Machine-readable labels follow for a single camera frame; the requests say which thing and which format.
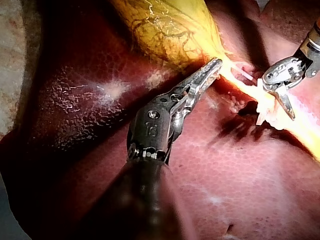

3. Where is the gallbladder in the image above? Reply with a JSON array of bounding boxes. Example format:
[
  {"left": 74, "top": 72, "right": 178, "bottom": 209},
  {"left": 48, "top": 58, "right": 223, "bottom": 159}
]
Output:
[{"left": 109, "top": 0, "right": 232, "bottom": 75}]

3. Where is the white clip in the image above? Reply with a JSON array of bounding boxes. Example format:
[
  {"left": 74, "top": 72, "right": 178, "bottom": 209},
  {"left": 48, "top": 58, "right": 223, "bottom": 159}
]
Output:
[
  {"left": 255, "top": 77, "right": 270, "bottom": 126},
  {"left": 267, "top": 109, "right": 285, "bottom": 131}
]

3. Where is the left arm instrument jaw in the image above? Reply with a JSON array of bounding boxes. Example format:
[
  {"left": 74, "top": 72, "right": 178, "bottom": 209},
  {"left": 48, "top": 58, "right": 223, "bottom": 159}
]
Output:
[
  {"left": 183, "top": 57, "right": 223, "bottom": 88},
  {"left": 186, "top": 64, "right": 223, "bottom": 107}
]

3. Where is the left arm instrument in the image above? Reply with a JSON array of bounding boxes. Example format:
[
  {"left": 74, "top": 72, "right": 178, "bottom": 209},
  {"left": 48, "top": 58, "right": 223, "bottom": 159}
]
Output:
[{"left": 126, "top": 83, "right": 192, "bottom": 166}]

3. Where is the pale fatty tissue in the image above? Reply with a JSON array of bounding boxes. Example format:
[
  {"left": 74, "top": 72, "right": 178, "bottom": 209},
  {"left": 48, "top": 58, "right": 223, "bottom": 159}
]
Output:
[
  {"left": 221, "top": 92, "right": 248, "bottom": 114},
  {"left": 0, "top": 0, "right": 30, "bottom": 137}
]

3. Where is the right arm instrument jaw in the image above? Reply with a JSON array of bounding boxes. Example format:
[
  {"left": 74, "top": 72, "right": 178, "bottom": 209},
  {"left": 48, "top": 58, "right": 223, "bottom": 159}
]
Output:
[{"left": 272, "top": 86, "right": 296, "bottom": 121}]

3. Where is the dark red liver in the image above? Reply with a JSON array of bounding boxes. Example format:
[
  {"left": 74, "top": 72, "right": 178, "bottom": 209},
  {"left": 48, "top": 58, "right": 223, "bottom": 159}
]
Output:
[{"left": 0, "top": 0, "right": 320, "bottom": 240}]

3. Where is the right arm instrument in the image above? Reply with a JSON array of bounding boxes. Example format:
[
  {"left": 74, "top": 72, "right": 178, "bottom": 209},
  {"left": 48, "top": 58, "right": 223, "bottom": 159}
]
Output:
[{"left": 262, "top": 34, "right": 320, "bottom": 93}]

